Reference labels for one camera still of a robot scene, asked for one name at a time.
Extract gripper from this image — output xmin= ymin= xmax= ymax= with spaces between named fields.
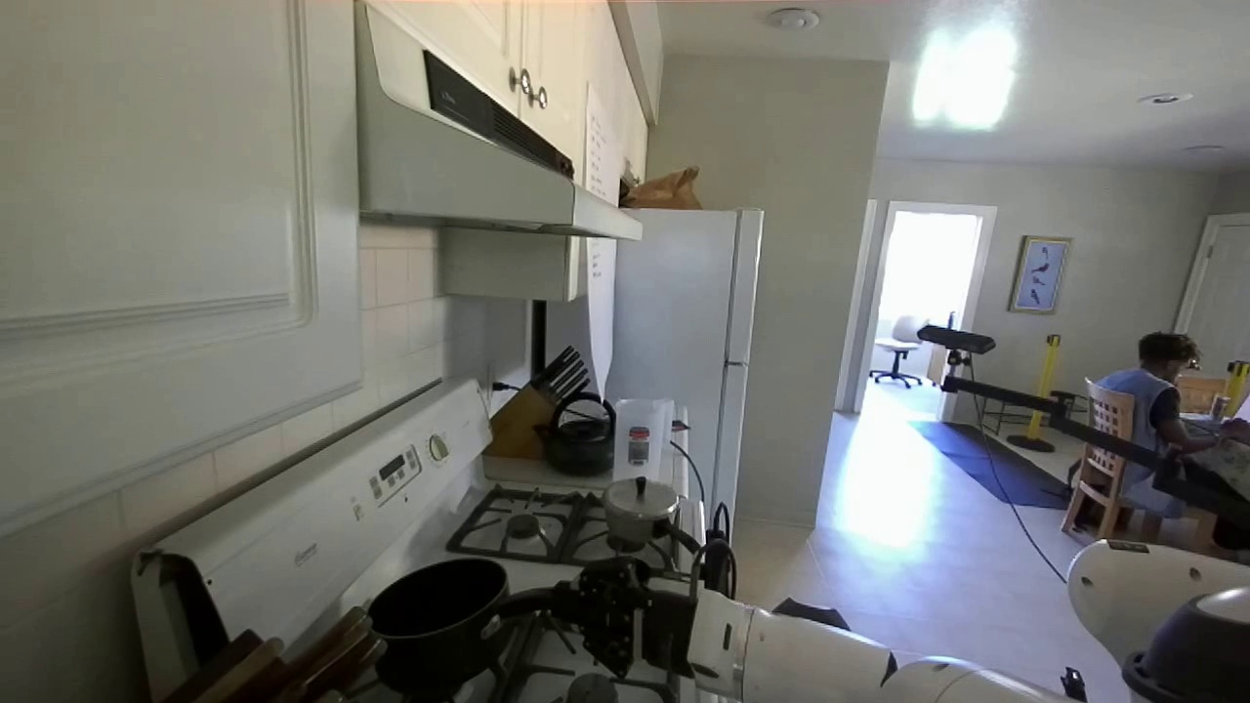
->
xmin=574 ymin=557 xmax=700 ymax=679

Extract small silver pot with lid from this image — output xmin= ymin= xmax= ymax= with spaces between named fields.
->
xmin=603 ymin=476 xmax=681 ymax=550

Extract wooden utensils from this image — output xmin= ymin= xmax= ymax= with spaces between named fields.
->
xmin=159 ymin=606 xmax=388 ymax=703

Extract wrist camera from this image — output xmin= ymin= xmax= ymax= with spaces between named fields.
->
xmin=702 ymin=537 xmax=738 ymax=599

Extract white door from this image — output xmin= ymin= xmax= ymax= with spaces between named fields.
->
xmin=1174 ymin=212 xmax=1250 ymax=384

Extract white refrigerator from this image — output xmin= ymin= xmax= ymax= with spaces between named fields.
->
xmin=604 ymin=207 xmax=766 ymax=520

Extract framed bird picture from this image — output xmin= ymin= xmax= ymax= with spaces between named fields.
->
xmin=1008 ymin=235 xmax=1073 ymax=315

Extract black cable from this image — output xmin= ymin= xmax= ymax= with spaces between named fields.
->
xmin=668 ymin=419 xmax=708 ymax=511
xmin=965 ymin=359 xmax=1069 ymax=585

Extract dining table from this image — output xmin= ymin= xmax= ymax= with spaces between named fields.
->
xmin=1152 ymin=413 xmax=1250 ymax=554

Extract white gas stove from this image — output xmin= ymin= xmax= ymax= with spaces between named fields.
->
xmin=131 ymin=379 xmax=710 ymax=703

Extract office chair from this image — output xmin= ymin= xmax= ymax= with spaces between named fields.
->
xmin=870 ymin=314 xmax=930 ymax=390

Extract white wall cabinets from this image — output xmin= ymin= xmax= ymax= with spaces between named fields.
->
xmin=0 ymin=0 xmax=664 ymax=536

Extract clear plastic pitcher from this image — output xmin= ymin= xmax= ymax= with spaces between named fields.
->
xmin=612 ymin=397 xmax=676 ymax=482

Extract wooden chair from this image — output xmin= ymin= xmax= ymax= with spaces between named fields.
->
xmin=1061 ymin=378 xmax=1165 ymax=543
xmin=1175 ymin=375 xmax=1229 ymax=418

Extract blue rug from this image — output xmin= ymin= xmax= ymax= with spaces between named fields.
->
xmin=907 ymin=419 xmax=1074 ymax=511

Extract black pot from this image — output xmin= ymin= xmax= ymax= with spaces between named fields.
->
xmin=368 ymin=558 xmax=585 ymax=696

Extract brown paper bag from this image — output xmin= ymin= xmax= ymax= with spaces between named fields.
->
xmin=621 ymin=166 xmax=703 ymax=211

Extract person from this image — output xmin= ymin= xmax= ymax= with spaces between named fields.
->
xmin=1092 ymin=331 xmax=1250 ymax=520

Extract white range hood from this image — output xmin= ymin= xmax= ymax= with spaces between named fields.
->
xmin=354 ymin=0 xmax=645 ymax=242

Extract black kettle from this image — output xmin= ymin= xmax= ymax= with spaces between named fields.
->
xmin=542 ymin=392 xmax=618 ymax=477

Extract white paper sheet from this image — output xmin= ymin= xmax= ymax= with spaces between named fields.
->
xmin=583 ymin=82 xmax=627 ymax=396

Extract wooden knife block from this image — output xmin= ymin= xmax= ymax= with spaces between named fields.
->
xmin=484 ymin=346 xmax=593 ymax=461

